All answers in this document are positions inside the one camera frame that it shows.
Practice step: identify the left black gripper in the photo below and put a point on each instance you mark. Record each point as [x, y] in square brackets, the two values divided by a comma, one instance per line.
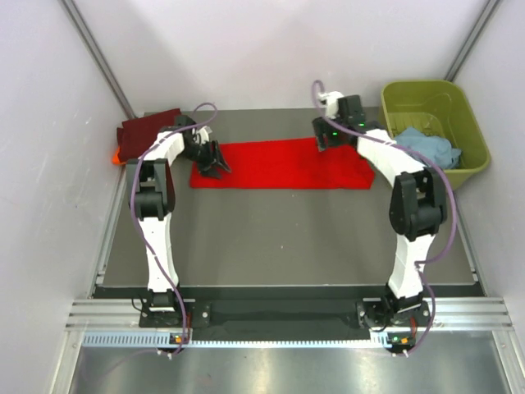
[206, 167]

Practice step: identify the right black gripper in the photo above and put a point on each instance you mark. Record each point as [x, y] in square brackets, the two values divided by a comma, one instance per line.
[321, 127]

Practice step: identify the red t shirt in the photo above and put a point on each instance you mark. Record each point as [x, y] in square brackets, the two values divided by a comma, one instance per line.
[294, 164]

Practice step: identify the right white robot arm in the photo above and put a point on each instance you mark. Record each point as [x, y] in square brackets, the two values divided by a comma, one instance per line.
[417, 202]

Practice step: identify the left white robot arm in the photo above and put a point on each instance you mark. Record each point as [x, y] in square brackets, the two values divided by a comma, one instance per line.
[152, 201]

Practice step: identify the folded maroon t shirt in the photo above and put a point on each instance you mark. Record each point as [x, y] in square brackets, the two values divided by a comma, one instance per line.
[135, 136]

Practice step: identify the folded orange t shirt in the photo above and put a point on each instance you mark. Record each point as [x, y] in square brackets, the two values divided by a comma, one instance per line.
[118, 157]

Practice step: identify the light blue t shirt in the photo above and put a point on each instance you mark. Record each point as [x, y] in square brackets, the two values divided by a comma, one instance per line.
[436, 148]

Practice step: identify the olive green plastic bin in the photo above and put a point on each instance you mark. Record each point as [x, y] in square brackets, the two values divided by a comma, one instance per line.
[437, 108]

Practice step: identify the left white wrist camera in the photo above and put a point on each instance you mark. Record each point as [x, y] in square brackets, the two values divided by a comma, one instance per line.
[201, 135]

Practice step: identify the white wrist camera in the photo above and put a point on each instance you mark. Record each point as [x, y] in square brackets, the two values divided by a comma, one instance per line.
[201, 135]
[329, 102]

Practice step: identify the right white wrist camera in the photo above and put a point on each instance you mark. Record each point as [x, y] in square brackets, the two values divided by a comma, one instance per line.
[329, 102]

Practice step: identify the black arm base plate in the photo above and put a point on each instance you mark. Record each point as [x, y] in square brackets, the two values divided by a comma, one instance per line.
[352, 313]

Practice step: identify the left aluminium corner post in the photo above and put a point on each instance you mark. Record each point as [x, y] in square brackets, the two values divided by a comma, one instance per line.
[75, 15]

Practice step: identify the aluminium corner post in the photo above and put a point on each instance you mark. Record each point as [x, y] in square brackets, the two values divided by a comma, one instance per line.
[75, 15]
[489, 9]

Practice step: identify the right aluminium corner post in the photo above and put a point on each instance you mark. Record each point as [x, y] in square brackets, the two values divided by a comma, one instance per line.
[489, 9]

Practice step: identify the grey slotted cable duct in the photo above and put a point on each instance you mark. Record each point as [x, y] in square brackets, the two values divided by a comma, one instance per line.
[172, 341]

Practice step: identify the aluminium frame rail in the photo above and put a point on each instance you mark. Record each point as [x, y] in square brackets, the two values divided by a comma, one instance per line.
[452, 314]

